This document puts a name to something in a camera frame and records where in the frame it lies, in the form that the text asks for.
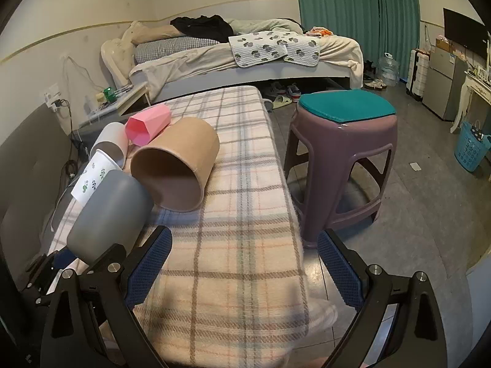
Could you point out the teal stool cushion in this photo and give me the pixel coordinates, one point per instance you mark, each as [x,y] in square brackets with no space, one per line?
[345,106]

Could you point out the purple plastic stool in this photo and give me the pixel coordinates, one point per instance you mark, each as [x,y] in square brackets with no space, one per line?
[331,150]

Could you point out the black clothing pile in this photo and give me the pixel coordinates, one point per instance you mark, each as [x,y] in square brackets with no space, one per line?
[214,27]

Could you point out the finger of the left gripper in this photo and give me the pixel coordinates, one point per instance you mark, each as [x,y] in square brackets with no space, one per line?
[37,283]

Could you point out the black television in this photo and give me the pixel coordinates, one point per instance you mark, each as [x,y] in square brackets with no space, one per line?
[465,31]

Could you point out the water jug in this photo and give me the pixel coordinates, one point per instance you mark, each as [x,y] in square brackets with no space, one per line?
[388,69]

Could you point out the patterned white mat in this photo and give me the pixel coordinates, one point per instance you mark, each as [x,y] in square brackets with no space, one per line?
[253,49]

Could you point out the bed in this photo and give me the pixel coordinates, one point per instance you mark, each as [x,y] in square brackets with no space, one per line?
[172,63]

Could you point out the brown paper cup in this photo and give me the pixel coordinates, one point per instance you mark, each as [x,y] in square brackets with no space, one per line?
[175,167]

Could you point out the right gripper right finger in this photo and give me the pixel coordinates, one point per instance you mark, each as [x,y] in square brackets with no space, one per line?
[415,337]

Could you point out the white suitcase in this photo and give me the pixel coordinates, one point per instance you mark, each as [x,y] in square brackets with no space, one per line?
[417,75]

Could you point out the checked grey pillow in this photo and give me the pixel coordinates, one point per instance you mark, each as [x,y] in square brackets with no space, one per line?
[149,51]

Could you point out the plaid blanket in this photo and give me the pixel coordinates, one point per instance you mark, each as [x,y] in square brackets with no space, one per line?
[233,291]

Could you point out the green can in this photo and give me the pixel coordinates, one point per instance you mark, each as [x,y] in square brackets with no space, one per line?
[110,94]

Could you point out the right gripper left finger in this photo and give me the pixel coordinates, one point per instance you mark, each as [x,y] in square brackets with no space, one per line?
[106,292]

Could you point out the white printed paper cup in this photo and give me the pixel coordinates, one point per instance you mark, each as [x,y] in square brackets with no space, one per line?
[96,170]

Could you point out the grey plastic cup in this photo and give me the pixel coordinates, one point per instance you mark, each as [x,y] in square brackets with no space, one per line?
[116,213]

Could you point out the green curtain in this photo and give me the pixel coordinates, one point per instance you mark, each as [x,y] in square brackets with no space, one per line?
[379,26]

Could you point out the small grey fridge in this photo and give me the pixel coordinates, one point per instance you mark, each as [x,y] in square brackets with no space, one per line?
[445,77]

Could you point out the blue laundry basket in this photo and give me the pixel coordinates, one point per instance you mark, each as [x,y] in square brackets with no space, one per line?
[471,147]

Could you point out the white plastic cup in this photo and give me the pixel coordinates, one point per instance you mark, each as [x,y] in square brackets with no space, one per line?
[113,142]

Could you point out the white nightstand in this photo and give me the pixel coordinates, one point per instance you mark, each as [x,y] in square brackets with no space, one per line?
[122,105]

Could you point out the pink faceted cup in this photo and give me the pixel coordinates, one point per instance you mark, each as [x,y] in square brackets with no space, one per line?
[143,127]

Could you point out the white dressing table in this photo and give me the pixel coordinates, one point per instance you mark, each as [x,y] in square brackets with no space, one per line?
[474,105]

